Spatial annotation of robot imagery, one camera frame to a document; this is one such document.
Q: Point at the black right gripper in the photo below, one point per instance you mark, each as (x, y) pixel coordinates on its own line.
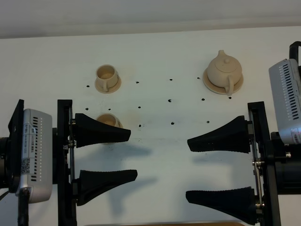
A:
(277, 163)

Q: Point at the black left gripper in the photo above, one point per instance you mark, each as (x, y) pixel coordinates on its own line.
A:
(91, 184)

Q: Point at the beige ceramic teapot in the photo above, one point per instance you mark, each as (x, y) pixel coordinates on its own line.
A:
(224, 71)

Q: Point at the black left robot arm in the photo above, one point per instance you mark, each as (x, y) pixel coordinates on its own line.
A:
(10, 162)

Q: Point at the beige teapot saucer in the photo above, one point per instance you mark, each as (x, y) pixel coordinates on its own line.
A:
(220, 90)

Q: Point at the beige near teacup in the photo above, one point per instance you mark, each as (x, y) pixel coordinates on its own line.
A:
(109, 119)

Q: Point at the beige teacup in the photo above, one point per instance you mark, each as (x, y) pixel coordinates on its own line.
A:
(109, 119)
(102, 70)

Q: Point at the beige far cup saucer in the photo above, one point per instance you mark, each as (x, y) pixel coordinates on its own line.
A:
(108, 84)

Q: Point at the beige far teacup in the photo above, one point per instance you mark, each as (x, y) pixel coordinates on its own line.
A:
(102, 70)

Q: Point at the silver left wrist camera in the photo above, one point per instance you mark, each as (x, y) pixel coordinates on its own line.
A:
(37, 156)

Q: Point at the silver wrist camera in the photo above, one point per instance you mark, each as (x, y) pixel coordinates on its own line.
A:
(285, 83)
(37, 156)

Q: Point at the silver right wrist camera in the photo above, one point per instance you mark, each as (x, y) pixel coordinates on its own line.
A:
(285, 83)

